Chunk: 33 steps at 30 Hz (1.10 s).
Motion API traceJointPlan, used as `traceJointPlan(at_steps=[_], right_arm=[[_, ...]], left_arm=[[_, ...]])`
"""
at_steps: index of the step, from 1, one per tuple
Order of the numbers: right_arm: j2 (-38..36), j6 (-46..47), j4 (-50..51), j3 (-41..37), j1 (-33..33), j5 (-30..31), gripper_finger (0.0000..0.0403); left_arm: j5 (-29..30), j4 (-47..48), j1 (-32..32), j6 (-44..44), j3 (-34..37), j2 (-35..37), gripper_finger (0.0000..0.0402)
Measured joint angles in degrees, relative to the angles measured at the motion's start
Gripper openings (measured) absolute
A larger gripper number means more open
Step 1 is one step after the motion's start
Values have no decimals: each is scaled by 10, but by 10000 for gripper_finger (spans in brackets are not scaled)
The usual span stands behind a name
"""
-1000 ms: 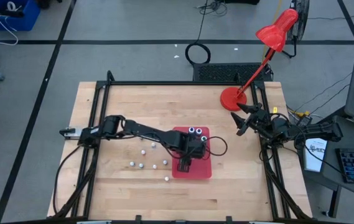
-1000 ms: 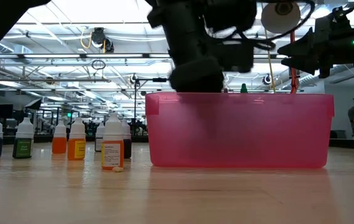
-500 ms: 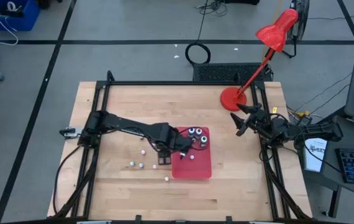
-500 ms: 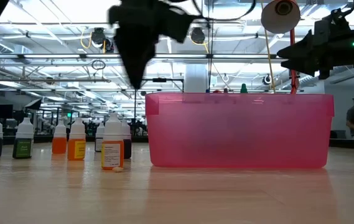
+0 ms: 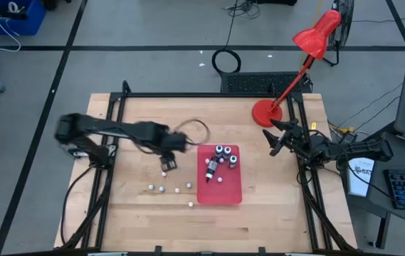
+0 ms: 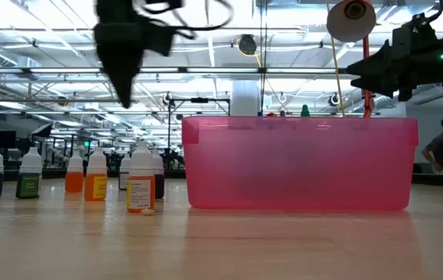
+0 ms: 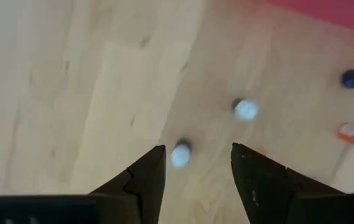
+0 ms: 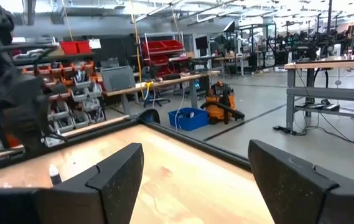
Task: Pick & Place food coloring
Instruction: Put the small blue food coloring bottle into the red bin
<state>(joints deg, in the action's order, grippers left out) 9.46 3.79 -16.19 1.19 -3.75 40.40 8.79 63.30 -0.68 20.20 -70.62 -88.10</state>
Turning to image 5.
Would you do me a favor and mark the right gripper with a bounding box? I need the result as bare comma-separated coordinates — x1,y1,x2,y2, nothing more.
262,119,313,157

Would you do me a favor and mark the yellow hanging cord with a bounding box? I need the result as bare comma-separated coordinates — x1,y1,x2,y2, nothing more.
300,0,325,70

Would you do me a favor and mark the black floor fan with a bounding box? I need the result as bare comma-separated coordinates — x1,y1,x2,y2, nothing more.
325,0,355,68

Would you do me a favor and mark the blue plastic floor bin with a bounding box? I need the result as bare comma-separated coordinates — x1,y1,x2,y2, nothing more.
0,0,46,36

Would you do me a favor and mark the tangled black cable bundle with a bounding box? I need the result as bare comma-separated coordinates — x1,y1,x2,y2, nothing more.
223,0,262,19

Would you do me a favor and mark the black base cable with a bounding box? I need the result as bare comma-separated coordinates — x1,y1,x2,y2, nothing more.
61,165,95,246

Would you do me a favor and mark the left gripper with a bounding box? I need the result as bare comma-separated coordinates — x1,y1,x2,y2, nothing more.
159,124,191,173

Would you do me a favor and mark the black aluminium table frame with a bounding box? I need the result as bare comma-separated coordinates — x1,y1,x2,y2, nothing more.
54,80,358,256

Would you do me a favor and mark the white printed paper sheet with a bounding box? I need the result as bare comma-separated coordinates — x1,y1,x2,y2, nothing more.
346,156,376,198

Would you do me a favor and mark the pink translucent plastic bin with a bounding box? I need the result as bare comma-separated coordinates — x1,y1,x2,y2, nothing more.
196,144,243,206

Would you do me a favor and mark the black perforated floor mat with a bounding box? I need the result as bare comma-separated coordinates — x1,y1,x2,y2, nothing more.
220,70,313,94

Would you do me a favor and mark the black coiled floor cable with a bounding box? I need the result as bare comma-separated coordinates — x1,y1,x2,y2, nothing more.
211,0,242,75

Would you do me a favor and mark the yellow power plug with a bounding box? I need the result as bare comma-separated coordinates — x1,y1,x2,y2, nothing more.
330,123,359,144

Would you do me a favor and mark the red desk lamp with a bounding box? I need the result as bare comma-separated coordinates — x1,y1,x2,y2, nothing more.
251,9,342,128

